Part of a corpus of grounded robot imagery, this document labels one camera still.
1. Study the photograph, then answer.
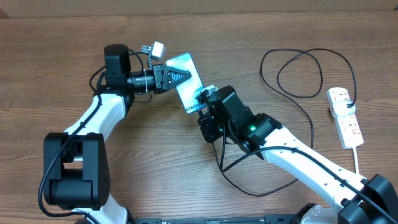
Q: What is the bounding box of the Samsung Galaxy smartphone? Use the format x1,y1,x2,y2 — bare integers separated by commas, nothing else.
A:
165,53,205,114

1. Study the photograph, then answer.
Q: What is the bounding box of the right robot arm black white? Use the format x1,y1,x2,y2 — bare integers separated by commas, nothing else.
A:
196,86,397,223

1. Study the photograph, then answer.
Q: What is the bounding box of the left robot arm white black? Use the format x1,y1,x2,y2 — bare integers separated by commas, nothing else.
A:
37,42,192,223

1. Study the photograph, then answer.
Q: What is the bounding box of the white charger adapter plug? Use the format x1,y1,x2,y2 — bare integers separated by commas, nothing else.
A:
330,100,356,118

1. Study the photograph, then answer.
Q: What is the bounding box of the white power strip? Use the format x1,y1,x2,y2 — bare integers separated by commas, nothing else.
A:
326,87,364,149

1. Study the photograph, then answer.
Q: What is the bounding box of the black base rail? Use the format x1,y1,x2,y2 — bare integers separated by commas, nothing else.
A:
128,214,301,224

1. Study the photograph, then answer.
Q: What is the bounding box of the white power strip cord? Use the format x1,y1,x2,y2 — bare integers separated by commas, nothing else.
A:
352,147,360,175

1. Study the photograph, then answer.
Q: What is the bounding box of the cardboard backdrop wall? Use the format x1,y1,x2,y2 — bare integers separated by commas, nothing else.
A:
1,0,397,18

